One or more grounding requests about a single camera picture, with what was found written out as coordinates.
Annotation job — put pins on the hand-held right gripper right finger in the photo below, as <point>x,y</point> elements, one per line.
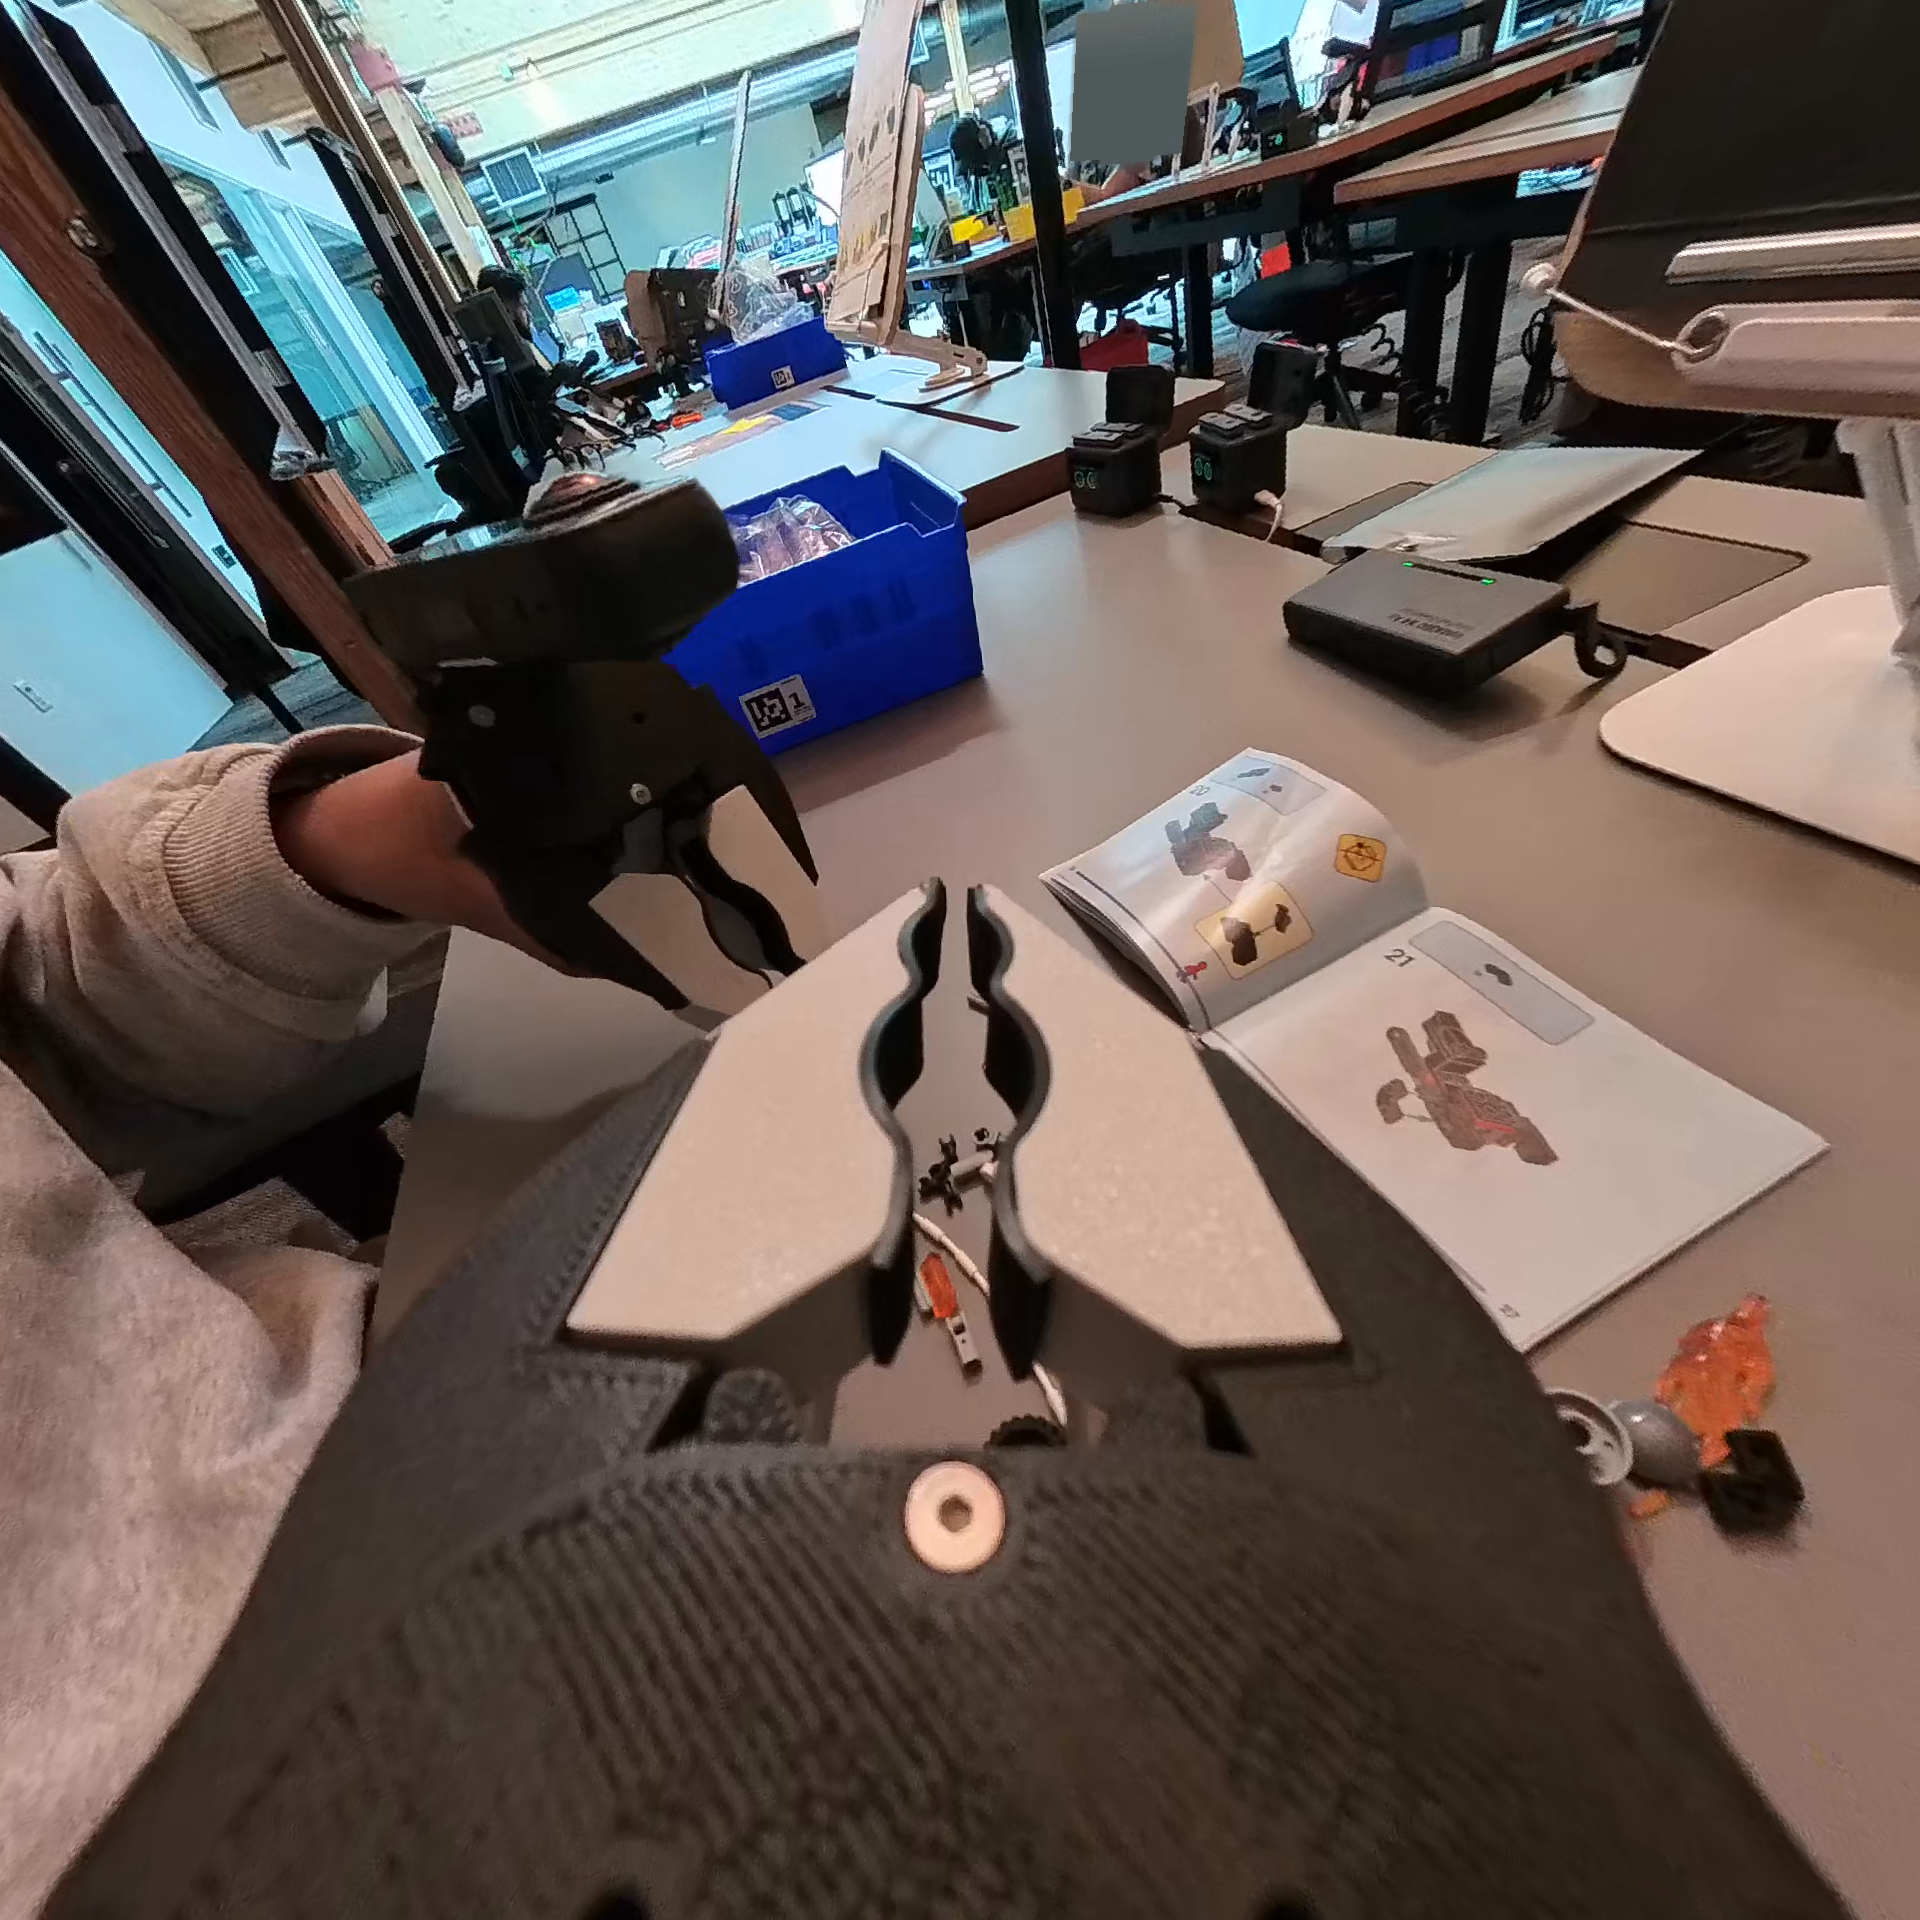
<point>1155,1185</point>

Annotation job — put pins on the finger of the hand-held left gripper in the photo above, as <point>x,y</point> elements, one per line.
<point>599,930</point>
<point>751,780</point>

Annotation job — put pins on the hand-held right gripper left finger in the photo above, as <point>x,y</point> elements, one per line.
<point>751,1185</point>

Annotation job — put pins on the person's left forearm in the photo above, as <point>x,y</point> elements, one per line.
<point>165,930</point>

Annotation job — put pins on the grey lego axle orange tip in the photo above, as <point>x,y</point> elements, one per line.
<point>943,1306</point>

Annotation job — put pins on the lego instruction booklet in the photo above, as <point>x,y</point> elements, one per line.
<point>1425,1079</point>

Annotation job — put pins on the light grey round lego piece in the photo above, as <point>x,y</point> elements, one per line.
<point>1635,1436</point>

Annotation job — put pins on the orange transparent lego flame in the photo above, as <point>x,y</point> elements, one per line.
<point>1718,1372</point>

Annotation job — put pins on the dark brown lego assembly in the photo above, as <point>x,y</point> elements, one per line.
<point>1753,1482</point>

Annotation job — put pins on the person's left hand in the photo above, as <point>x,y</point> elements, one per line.
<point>377,839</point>

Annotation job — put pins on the large blue plastic bin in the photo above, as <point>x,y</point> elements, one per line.
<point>841,630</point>

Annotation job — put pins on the small blue plastic bin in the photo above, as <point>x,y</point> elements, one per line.
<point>773,368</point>

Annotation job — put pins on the wooden board stand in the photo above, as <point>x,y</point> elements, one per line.
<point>879,196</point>

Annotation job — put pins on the black power box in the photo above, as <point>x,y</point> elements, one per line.
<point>1418,615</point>

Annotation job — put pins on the person's grey sweatshirt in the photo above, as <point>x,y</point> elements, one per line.
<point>119,1424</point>

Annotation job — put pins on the black office chair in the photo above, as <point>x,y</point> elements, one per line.
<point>1321,308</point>

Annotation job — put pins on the grey laptop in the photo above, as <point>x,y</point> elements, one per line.
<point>1501,504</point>

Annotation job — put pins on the white monitor stand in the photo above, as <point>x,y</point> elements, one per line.
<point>1787,720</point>

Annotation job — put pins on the black camera charger dock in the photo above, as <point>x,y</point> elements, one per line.
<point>1238,450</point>
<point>1114,474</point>

